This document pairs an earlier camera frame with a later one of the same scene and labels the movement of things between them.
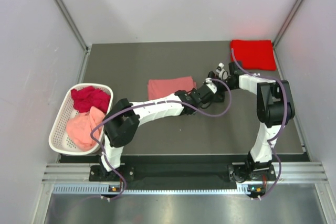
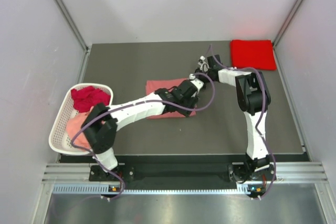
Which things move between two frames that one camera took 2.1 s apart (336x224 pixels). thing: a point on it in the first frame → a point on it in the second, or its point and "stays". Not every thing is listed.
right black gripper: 212,75 → 199,71
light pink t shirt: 80,127 stays
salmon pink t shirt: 159,87 stays
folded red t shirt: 254,54 stays
